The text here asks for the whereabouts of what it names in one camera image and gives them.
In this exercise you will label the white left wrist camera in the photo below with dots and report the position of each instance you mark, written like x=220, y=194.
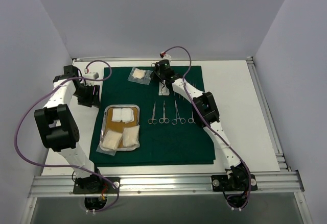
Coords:
x=91, y=75

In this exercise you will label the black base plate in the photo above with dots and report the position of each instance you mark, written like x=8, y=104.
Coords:
x=94, y=184
x=221, y=182

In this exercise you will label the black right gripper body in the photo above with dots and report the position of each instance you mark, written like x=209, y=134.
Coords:
x=161, y=75

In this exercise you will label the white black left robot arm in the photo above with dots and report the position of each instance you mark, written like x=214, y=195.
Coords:
x=57, y=127

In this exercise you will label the aluminium rail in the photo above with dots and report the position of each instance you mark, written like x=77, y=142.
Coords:
x=182, y=184
x=273, y=135

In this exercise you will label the white gauze pad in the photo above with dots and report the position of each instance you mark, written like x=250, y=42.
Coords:
x=130, y=136
x=109, y=143
x=140, y=76

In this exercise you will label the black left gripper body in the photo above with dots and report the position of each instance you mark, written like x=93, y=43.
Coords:
x=91, y=96

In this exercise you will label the aluminium right side rail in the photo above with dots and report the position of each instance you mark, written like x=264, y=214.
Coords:
x=273, y=135

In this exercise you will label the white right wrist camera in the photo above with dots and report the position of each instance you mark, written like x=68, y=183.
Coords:
x=165, y=56

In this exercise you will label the stainless steel instrument tray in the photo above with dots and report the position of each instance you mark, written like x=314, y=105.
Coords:
x=109, y=125

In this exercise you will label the white gauze square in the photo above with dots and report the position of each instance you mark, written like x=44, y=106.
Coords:
x=116, y=115

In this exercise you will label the white suture packet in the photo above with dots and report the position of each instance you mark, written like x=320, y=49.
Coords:
x=163, y=89

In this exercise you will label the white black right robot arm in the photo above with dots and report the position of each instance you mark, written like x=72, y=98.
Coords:
x=206, y=115

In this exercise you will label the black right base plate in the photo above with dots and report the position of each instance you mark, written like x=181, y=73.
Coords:
x=221, y=182

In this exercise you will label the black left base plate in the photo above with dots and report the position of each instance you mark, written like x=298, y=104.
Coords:
x=94, y=184

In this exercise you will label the steel scissors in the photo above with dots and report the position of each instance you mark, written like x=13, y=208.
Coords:
x=153, y=120
x=164, y=119

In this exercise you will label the aluminium front rail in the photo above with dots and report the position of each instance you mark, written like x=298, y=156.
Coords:
x=182, y=184

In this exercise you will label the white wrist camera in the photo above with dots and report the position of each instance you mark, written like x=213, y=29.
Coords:
x=91, y=75
x=165, y=56

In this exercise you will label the dark green surgical cloth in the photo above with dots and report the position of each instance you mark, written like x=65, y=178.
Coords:
x=160, y=144

